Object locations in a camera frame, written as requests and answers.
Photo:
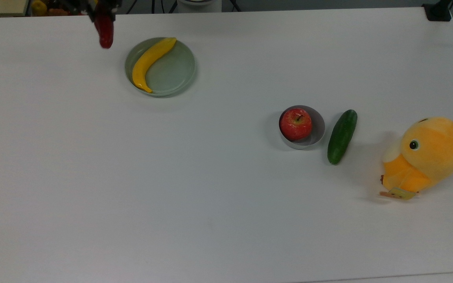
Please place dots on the red chili pepper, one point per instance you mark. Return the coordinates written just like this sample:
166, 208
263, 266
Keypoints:
105, 33

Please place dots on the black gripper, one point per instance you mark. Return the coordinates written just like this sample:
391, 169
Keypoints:
79, 4

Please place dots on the red apple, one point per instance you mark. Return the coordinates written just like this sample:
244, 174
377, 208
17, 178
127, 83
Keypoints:
295, 124

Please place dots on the pale green plastic plate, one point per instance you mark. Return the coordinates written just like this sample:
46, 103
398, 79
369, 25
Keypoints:
173, 72

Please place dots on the black table clamp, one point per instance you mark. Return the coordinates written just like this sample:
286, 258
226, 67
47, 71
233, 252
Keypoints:
438, 11

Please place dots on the green cucumber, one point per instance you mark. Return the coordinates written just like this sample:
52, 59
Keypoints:
341, 137

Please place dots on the yellow banana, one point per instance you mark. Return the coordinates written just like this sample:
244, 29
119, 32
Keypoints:
148, 63

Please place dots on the orange plush duck toy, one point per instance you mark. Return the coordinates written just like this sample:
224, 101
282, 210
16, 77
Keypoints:
431, 153

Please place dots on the yellow background fruit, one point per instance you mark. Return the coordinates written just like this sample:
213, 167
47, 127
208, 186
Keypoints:
39, 7

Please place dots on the small grey bowl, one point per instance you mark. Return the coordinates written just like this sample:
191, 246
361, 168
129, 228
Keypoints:
318, 129

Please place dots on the black tripod leg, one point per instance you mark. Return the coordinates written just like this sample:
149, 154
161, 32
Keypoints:
173, 7
234, 5

